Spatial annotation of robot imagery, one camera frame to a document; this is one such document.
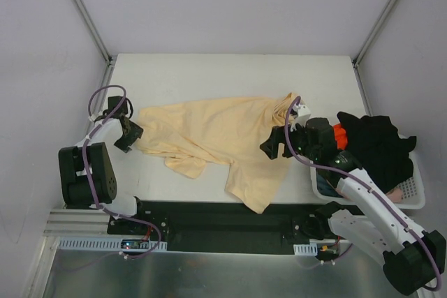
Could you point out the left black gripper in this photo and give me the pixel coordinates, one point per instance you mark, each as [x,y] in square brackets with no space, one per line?
[129,134]

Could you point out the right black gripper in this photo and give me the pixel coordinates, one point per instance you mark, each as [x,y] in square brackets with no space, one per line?
[279,142]

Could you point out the cream yellow t shirt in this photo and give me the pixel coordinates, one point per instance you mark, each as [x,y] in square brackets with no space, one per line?
[223,131]

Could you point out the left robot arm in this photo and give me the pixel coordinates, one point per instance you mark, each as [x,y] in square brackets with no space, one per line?
[97,169]

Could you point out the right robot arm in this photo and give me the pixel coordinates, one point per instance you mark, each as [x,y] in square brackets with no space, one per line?
[410,257]

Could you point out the orange t shirt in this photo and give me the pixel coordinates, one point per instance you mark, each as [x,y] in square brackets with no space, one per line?
[340,136]

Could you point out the blue garment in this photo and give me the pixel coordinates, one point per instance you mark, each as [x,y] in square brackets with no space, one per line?
[325,189]

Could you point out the black t shirt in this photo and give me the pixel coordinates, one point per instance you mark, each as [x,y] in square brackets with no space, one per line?
[375,142]

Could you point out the pink garment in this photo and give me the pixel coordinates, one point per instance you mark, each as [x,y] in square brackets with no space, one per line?
[395,195]

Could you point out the white laundry basket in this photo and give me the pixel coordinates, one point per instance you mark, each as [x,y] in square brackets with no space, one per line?
[413,193]

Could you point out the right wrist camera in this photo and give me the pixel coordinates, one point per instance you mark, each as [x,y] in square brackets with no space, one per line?
[300,114]

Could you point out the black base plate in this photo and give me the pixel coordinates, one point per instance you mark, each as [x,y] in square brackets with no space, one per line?
[213,227]

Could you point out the right white cable duct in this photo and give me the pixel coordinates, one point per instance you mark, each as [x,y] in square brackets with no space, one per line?
[310,249]

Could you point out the white cable duct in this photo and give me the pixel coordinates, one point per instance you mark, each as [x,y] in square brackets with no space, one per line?
[310,249]
[110,244]

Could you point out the left white cable duct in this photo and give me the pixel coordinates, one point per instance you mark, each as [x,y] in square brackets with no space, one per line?
[110,244]

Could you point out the left aluminium frame post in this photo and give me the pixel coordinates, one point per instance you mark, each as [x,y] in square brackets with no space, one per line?
[93,31]

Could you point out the aluminium frame post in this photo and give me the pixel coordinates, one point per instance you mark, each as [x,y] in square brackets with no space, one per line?
[93,31]
[374,32]

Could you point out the right aluminium frame post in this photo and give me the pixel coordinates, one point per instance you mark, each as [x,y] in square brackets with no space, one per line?
[374,32]

